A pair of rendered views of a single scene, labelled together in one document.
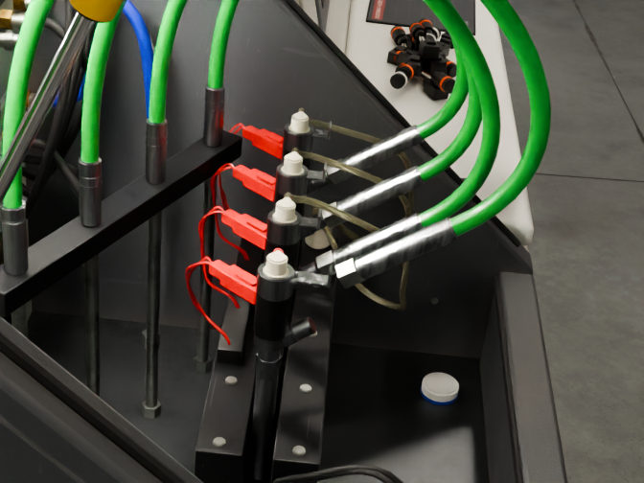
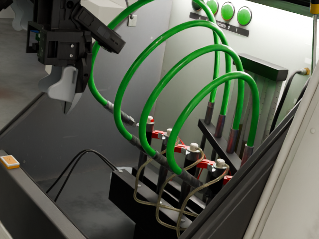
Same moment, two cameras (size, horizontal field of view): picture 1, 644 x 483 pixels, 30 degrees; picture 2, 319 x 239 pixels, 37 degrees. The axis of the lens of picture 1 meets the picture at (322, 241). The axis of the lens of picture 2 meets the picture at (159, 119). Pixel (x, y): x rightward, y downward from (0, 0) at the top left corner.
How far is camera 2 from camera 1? 171 cm
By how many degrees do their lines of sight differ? 114
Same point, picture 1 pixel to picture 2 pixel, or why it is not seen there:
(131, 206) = (218, 143)
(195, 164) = (231, 160)
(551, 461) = (50, 212)
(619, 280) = not seen: outside the picture
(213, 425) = (148, 170)
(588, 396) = not seen: outside the picture
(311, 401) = (133, 184)
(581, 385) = not seen: outside the picture
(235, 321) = (179, 187)
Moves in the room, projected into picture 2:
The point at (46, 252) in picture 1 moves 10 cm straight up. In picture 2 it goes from (210, 127) to (218, 90)
